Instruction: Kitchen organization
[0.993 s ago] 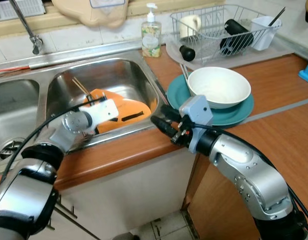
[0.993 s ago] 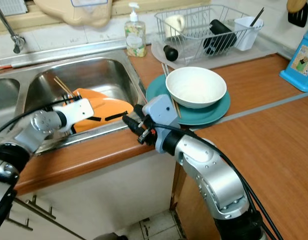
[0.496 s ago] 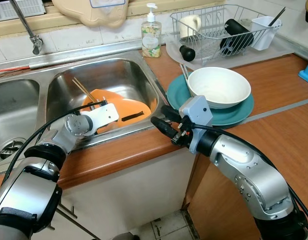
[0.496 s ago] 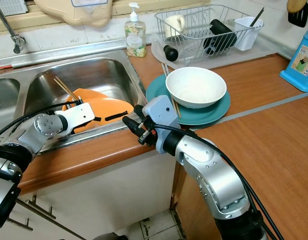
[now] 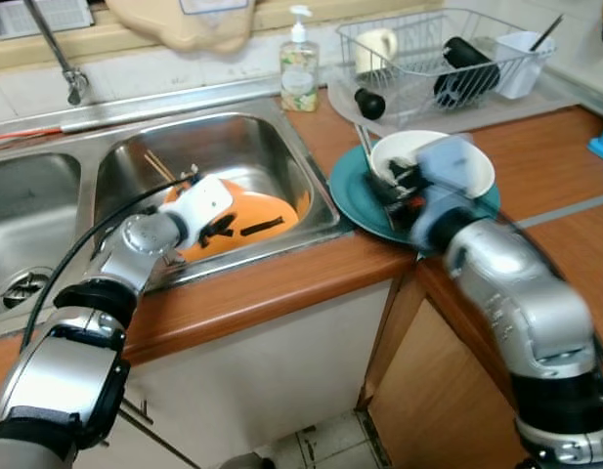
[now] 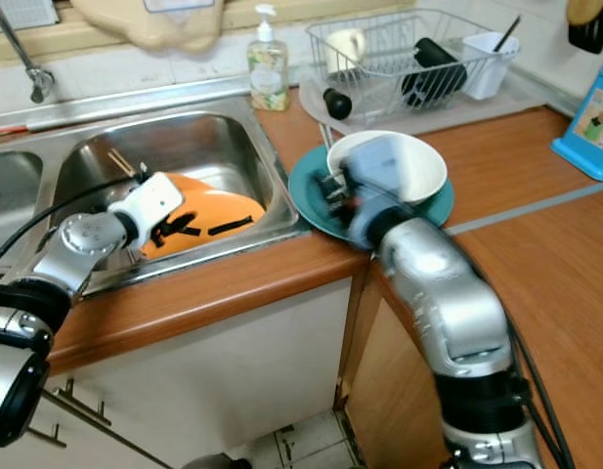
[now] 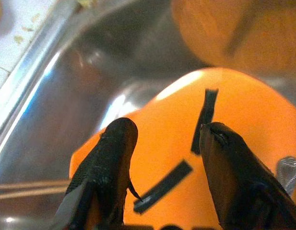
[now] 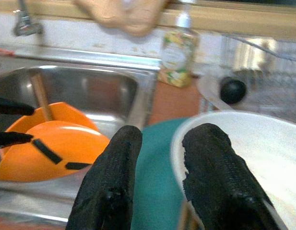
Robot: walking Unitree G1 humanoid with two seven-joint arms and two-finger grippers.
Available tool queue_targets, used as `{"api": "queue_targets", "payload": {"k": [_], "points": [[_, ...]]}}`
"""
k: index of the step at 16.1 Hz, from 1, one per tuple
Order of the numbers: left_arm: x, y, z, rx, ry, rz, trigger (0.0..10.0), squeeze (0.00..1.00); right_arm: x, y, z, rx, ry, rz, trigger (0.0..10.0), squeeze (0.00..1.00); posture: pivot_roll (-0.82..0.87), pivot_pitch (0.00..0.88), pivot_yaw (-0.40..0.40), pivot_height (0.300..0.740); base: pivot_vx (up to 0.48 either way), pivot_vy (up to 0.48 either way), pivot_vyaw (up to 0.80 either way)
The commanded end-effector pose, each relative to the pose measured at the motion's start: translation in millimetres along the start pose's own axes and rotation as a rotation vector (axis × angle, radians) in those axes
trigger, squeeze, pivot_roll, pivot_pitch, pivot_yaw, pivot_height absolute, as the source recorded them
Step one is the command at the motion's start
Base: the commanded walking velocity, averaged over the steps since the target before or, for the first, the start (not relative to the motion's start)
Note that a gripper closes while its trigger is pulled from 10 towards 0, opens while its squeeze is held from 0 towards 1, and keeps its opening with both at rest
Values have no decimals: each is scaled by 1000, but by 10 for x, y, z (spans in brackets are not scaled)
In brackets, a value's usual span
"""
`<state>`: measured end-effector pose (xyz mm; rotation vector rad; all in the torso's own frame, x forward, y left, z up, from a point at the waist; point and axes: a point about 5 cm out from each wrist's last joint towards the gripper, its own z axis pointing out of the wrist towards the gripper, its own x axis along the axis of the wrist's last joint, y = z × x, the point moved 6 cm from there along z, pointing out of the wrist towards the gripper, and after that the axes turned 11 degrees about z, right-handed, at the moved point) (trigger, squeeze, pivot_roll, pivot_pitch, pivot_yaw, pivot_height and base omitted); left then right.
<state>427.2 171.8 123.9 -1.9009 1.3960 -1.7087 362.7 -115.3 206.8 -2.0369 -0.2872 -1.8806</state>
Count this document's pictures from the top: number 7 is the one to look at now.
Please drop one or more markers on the black tape strip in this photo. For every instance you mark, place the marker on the black tape strip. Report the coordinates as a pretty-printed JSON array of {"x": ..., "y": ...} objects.
[
  {"x": 164, "y": 185},
  {"x": 207, "y": 107}
]

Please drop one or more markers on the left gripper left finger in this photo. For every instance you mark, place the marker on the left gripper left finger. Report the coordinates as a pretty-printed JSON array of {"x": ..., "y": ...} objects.
[{"x": 107, "y": 163}]

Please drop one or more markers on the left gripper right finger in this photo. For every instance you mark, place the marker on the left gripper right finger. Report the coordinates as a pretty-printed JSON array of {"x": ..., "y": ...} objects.
[{"x": 239, "y": 182}]

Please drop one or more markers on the wooden chopstick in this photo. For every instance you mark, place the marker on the wooden chopstick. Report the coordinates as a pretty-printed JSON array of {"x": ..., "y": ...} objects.
[
  {"x": 30, "y": 185},
  {"x": 30, "y": 194}
]

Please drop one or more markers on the stainless steel double sink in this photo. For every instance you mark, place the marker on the stainless steel double sink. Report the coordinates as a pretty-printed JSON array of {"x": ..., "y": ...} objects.
[{"x": 66, "y": 119}]

